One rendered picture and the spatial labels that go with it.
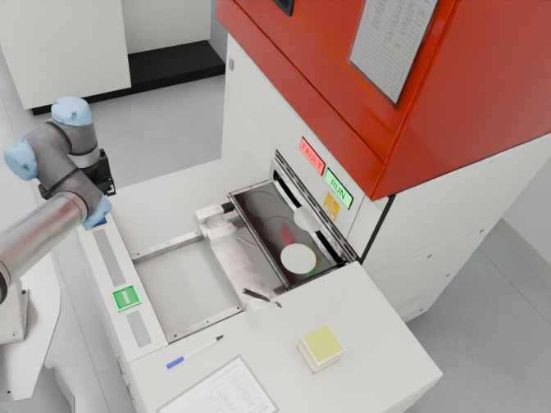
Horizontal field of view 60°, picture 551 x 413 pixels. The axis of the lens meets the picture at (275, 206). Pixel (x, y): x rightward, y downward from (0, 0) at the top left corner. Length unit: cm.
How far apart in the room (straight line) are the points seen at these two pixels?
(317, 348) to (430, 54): 63
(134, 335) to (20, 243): 40
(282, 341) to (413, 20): 73
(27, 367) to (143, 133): 192
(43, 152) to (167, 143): 192
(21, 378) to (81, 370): 89
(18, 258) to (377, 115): 69
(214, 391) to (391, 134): 64
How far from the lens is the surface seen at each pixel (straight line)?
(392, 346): 121
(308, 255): 136
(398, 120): 94
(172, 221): 149
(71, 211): 97
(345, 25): 102
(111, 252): 128
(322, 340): 109
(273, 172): 154
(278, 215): 142
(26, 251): 86
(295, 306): 119
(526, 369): 259
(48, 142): 105
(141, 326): 117
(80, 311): 231
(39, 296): 141
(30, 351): 135
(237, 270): 132
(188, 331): 127
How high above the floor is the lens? 200
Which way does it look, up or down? 50 degrees down
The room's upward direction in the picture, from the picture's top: 11 degrees clockwise
